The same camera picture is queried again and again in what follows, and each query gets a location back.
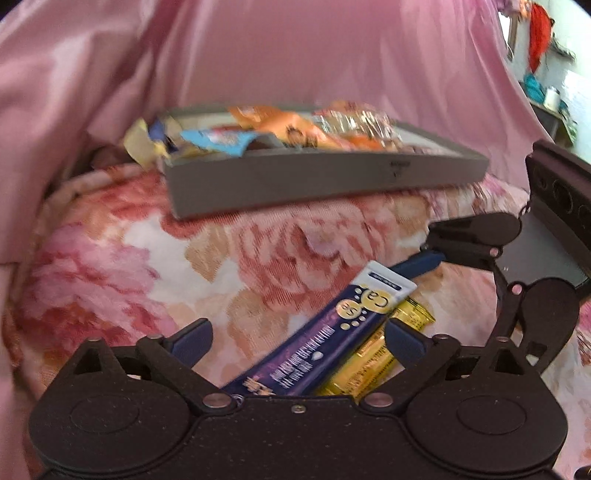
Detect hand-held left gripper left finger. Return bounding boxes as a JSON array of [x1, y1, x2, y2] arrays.
[[58, 318, 234, 415]]

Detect grey shallow box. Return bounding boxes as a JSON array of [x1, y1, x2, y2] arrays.
[[159, 104, 491, 221]]

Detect pink quilt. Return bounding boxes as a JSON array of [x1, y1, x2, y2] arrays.
[[0, 0, 555, 480]]

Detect yellow stick packet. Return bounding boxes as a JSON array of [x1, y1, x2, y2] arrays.
[[316, 297, 437, 403]]

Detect yellow crumpled wrapper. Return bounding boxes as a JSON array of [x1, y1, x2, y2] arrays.
[[123, 117, 180, 169]]

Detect orange snack packet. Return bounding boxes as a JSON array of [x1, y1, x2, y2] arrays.
[[228, 104, 329, 149]]

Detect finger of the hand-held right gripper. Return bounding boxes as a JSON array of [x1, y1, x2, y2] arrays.
[[392, 212, 523, 278], [488, 271, 526, 343]]

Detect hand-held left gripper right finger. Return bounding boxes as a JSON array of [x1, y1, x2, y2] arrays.
[[361, 318, 540, 412]]

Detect gold wrapped snacks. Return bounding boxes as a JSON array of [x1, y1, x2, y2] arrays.
[[313, 100, 403, 152]]

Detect dark blue stick sachet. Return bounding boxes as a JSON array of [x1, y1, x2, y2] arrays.
[[222, 260, 447, 398]]

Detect teal cloth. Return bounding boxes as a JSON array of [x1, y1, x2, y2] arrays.
[[523, 74, 546, 103]]

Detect blue candy packet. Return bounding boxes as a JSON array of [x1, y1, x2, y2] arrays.
[[179, 128, 258, 156]]

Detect floral bedsheet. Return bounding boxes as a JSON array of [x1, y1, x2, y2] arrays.
[[9, 161, 591, 480]]

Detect dark side table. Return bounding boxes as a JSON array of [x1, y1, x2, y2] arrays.
[[530, 99, 579, 147]]

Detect red hanging cloth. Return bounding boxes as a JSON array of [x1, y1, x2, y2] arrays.
[[527, 2, 556, 73]]

